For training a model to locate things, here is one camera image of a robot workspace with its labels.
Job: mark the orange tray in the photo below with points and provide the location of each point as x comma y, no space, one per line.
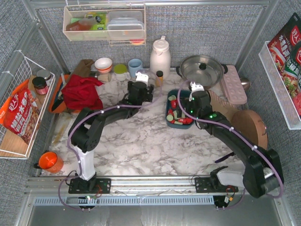
57,104

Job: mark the stainless steel pot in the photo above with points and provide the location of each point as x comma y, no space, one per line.
202,69

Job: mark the orange spice bottle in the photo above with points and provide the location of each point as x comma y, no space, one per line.
159,79

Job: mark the white wire basket right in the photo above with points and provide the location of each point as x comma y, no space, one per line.
287,107

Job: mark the orange cup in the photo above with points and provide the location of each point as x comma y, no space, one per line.
50,162

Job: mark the striped pink cloth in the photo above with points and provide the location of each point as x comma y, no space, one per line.
217,95

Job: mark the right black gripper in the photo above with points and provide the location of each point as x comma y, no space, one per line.
188,103

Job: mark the silver lidded jar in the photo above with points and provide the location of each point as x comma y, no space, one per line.
44,74

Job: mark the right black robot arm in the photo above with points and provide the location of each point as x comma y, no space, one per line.
261,171

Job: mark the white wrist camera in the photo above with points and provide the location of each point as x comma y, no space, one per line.
195,87
142,77

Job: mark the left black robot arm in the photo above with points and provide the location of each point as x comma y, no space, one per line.
86,131

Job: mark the white wire basket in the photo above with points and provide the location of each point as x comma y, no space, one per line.
11,145
287,107

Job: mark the white orange striped bowl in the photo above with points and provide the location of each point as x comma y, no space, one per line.
103,65

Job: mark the glass pepper grinder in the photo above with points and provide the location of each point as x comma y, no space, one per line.
105,77

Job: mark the blue mug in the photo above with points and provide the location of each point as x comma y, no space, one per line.
134,65

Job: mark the red cloth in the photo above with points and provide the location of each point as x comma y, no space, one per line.
80,93

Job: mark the clear plastic food container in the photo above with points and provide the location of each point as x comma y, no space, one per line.
125,25

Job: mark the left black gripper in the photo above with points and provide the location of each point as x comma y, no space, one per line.
140,87

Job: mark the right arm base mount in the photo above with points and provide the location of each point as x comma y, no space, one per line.
211,185

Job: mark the green lidded cup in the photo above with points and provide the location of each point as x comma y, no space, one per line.
121,72

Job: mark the pink egg tray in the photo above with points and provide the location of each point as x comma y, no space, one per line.
232,87

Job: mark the red seasoning bag left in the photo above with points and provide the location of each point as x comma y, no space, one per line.
18,114

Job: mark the teal storage basket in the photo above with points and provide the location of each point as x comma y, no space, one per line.
180,114

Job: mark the white wire basket left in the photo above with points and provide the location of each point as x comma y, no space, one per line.
11,145

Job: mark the brown cloth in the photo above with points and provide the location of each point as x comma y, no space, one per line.
83,69

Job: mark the round wooden board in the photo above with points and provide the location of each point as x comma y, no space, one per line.
250,124

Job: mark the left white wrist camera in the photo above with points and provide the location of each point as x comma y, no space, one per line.
142,77

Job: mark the dark lidded jar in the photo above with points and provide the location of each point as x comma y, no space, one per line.
40,85

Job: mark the cream wall basket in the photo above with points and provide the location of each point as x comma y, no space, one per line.
76,26

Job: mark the red seasoning bag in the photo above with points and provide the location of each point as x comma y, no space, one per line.
285,49
18,114

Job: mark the green packaged item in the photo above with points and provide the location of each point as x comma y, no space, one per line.
99,20

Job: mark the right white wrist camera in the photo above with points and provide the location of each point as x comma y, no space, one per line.
195,87

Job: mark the white thermos jug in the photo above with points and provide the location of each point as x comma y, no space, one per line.
160,57

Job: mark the red seasoning bag right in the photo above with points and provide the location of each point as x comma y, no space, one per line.
285,49

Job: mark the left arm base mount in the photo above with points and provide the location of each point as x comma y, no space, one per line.
93,186

